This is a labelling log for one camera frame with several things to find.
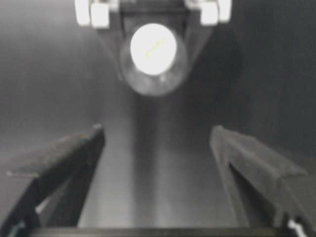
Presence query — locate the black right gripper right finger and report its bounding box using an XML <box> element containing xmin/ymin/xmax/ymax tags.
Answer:
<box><xmin>209</xmin><ymin>125</ymin><xmax>316</xmax><ymax>237</ymax></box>

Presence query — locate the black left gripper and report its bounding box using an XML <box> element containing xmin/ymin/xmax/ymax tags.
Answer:
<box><xmin>74</xmin><ymin>0</ymin><xmax>232</xmax><ymax>81</ymax></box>

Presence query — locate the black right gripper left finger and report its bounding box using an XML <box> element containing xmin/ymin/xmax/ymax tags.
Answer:
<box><xmin>0</xmin><ymin>124</ymin><xmax>105</xmax><ymax>237</ymax></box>

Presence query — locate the white bottle cap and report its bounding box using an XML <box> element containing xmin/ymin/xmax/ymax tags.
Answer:
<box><xmin>130</xmin><ymin>23</ymin><xmax>177</xmax><ymax>76</ymax></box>

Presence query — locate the clear plastic bottle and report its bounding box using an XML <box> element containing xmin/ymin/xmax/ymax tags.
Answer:
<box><xmin>119</xmin><ymin>35</ymin><xmax>189</xmax><ymax>97</ymax></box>

